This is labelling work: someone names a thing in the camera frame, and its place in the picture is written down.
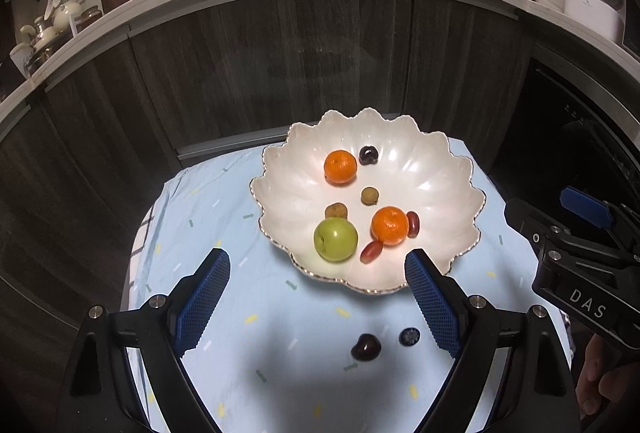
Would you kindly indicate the light blue tablecloth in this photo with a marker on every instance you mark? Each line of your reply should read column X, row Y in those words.
column 275, row 356

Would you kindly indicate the tan longan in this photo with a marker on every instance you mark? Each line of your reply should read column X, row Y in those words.
column 369, row 196
column 336, row 209

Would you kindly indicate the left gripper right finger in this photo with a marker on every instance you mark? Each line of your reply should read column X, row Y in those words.
column 459, row 322

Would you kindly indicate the blueberry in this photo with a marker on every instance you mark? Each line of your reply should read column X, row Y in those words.
column 409, row 337

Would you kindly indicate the tan longan in bowl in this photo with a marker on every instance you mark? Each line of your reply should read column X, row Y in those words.
column 369, row 196

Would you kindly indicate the dark cherry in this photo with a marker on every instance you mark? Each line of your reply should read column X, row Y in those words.
column 367, row 348
column 368, row 155

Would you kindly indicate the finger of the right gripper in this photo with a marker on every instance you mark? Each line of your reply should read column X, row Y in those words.
column 532, row 224
column 592, row 210

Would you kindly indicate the orange mandarin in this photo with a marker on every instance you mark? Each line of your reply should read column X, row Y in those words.
column 390, row 226
column 340, row 167

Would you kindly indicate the white teapot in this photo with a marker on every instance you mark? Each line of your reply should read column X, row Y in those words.
column 64, row 14

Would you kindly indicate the green apple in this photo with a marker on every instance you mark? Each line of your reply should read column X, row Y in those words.
column 335, row 239

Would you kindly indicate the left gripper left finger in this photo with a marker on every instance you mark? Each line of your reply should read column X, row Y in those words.
column 181, row 316

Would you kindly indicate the right hand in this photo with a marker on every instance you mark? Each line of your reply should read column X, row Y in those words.
column 596, row 384

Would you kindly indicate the white scalloped ceramic bowl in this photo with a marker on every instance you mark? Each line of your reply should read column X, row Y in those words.
column 347, row 198

